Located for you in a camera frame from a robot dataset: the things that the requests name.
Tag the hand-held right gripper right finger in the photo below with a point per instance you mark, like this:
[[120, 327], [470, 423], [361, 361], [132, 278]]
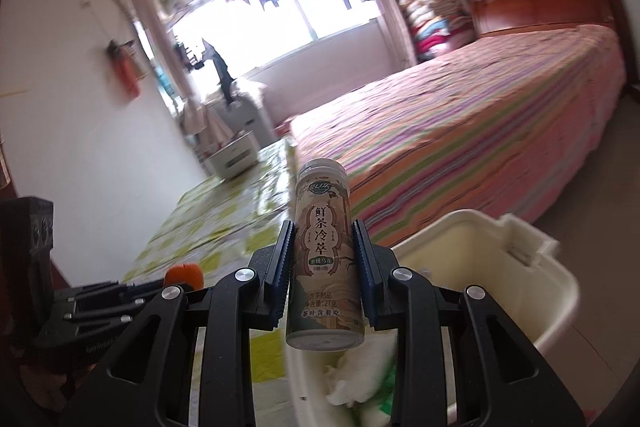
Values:
[[365, 277]]

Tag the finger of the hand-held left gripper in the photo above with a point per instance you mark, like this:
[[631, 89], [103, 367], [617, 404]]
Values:
[[105, 293], [100, 322]]

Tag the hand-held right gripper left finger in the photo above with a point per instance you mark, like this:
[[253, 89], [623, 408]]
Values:
[[280, 277]]

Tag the beige tea can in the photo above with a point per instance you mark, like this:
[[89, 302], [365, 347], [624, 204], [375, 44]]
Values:
[[322, 257]]

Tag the orange round scrap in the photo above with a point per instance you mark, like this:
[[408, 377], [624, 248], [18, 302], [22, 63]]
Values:
[[184, 276]]

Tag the white tissue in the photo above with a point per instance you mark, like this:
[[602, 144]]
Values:
[[357, 372]]

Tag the cream plastic trash bin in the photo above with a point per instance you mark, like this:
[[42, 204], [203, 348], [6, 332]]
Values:
[[475, 247]]

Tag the yellow checked plastic tablecloth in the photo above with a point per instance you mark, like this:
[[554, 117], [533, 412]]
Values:
[[220, 217]]

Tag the small white basket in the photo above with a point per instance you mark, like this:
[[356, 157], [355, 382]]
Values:
[[232, 154]]

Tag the white cabinet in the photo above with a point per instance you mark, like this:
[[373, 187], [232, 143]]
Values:
[[250, 112]]

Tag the beige tied curtain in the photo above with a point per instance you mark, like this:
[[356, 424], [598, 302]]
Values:
[[200, 122]]

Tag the bed with striped sheet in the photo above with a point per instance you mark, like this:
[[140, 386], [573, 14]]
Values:
[[450, 122]]

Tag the black hanging garment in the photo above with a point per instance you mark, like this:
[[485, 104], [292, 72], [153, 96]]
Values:
[[220, 72]]

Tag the pink curtain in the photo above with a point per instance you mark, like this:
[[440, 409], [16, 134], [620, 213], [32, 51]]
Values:
[[397, 27]]

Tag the stack of folded blankets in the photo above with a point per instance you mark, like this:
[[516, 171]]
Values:
[[432, 17]]

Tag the orange cloth on wall hook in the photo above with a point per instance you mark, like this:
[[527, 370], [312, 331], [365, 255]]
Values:
[[125, 69]]

